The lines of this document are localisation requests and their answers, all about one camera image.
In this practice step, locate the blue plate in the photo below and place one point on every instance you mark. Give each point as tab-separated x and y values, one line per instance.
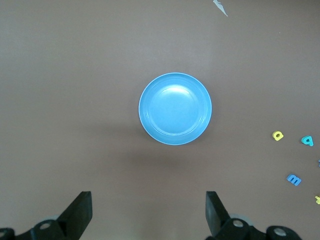
175	108

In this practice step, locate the white paper scrap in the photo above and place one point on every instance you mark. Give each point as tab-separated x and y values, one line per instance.
220	6

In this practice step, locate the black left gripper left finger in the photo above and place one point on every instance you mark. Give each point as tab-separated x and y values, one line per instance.
77	215

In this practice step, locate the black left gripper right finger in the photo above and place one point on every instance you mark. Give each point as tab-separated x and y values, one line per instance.
215	215

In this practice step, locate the blue foam letter m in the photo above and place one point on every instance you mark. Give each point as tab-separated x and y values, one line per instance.
291	177

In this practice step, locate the teal foam letter p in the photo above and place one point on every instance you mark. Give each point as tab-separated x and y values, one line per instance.
304	140

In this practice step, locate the yellow foam letter k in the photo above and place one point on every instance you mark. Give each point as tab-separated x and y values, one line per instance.
318	199

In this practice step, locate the yellow letter d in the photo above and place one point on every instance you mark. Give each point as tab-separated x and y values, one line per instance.
274	137

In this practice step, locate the brown table mat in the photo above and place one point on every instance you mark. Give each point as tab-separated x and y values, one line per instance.
75	100

